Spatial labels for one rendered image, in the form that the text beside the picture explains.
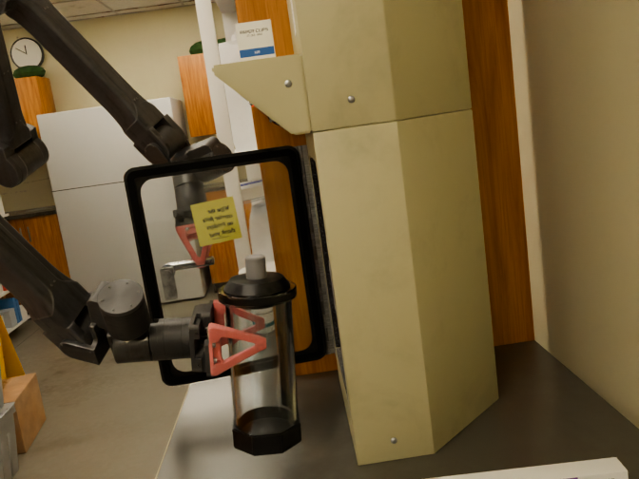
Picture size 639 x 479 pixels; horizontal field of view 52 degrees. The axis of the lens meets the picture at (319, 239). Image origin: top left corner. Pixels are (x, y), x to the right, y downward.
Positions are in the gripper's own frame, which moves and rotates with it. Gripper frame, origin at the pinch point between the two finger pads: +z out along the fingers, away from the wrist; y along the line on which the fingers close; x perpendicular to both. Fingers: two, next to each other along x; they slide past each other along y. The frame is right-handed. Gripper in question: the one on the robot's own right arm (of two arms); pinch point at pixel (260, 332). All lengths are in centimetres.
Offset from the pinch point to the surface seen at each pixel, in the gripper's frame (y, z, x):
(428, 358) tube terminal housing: -3.1, 23.2, 4.5
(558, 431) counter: -3.6, 42.1, 16.9
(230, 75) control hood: -2.6, -1.7, -34.8
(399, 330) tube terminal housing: -3.7, 19.1, -0.1
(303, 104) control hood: -3.0, 7.4, -30.9
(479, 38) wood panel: 33, 43, -42
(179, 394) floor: 270, -51, 123
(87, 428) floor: 245, -97, 127
